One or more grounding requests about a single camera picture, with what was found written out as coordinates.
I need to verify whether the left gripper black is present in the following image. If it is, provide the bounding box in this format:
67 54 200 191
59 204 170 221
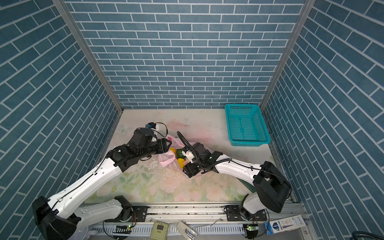
138 137 174 161

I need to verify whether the pink plastic bag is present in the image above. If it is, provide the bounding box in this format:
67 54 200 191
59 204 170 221
155 135 187 176

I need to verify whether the teal plastic basket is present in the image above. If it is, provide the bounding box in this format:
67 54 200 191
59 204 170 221
225 104 271 147

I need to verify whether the yellow fruit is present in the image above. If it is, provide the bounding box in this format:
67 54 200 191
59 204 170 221
177 158 185 169

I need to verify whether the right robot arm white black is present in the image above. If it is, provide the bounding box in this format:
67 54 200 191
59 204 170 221
182 143 292 220

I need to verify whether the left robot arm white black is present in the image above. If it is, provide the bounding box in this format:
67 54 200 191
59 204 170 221
32 128 172 240

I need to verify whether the green pepper fruit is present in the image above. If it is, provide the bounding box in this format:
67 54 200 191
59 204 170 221
176 149 186 159

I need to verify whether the dark green rectangular block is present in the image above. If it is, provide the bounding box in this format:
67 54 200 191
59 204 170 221
239 179 256 193

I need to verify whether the silver metal clip tool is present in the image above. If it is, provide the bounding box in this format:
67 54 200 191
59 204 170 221
177 222 199 240

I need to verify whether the green digital timer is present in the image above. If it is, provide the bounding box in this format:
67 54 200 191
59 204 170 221
150 222 170 240

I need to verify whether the white blue cardboard box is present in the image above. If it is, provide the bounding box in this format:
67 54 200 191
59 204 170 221
265 215 306 235

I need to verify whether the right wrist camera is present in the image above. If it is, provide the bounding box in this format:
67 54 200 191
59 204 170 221
182 150 195 163

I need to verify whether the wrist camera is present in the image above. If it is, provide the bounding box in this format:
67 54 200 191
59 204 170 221
146 122 157 130
182 150 195 163

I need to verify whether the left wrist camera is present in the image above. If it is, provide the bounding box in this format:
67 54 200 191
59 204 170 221
146 122 157 130

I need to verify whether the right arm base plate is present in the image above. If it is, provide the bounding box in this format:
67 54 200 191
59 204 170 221
224 205 267 222

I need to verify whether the aluminium rail frame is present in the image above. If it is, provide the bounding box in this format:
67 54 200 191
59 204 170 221
81 202 317 240

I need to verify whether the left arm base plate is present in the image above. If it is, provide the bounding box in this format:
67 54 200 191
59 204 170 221
105 206 148 224

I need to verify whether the black cable corner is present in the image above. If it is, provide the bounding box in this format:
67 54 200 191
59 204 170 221
350 231 384 240

